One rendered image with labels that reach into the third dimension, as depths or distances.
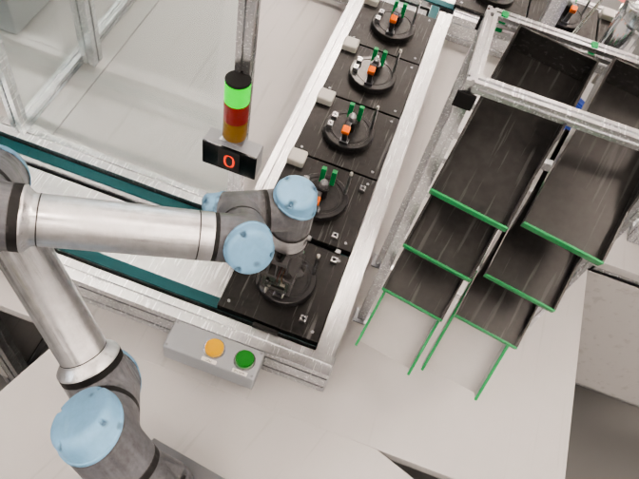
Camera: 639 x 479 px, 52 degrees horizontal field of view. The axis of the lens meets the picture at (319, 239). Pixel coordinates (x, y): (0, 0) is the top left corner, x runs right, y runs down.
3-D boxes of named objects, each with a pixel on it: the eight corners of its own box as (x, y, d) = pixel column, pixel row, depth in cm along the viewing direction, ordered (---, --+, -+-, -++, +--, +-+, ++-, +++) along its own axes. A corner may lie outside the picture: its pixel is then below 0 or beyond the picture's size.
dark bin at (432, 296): (440, 322, 127) (445, 319, 120) (380, 290, 129) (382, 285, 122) (505, 200, 131) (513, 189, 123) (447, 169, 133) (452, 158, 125)
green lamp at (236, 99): (243, 112, 125) (245, 94, 121) (220, 104, 125) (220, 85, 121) (253, 95, 128) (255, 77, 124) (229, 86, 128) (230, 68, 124)
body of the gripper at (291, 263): (253, 285, 129) (258, 253, 119) (269, 251, 134) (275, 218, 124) (290, 298, 129) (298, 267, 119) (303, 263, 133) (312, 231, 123)
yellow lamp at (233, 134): (241, 146, 133) (242, 130, 129) (218, 138, 134) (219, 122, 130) (250, 130, 136) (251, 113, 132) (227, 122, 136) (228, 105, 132)
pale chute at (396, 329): (411, 369, 142) (409, 375, 138) (358, 339, 144) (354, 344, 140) (474, 258, 137) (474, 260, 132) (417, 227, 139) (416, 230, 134)
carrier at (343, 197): (349, 257, 160) (359, 228, 150) (258, 222, 161) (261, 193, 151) (375, 185, 174) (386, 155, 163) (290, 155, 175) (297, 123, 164)
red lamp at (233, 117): (242, 130, 129) (243, 112, 125) (219, 122, 130) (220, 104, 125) (251, 113, 132) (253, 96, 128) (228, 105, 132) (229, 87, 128)
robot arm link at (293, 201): (266, 172, 110) (316, 169, 112) (261, 210, 119) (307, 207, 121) (274, 210, 106) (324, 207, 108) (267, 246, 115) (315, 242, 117)
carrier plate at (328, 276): (316, 346, 146) (318, 342, 144) (216, 309, 147) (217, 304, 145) (347, 261, 159) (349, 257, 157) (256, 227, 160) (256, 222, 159)
